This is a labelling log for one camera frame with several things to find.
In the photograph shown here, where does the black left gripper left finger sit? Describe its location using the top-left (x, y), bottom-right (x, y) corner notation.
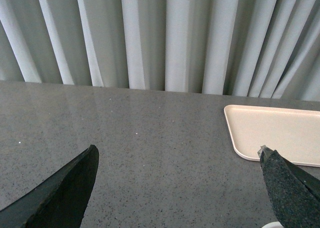
top-left (0, 145), bottom-right (99, 227)

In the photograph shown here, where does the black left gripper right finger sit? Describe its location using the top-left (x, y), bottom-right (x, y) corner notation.
top-left (257, 145), bottom-right (320, 227)

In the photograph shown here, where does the white smiley mug black handle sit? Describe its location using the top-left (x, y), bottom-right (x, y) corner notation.
top-left (262, 221), bottom-right (284, 228)

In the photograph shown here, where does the cream rectangular plastic tray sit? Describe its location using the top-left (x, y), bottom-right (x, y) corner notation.
top-left (224, 105), bottom-right (320, 167)

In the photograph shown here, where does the grey pleated curtain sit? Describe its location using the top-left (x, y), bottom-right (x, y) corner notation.
top-left (0, 0), bottom-right (320, 101)

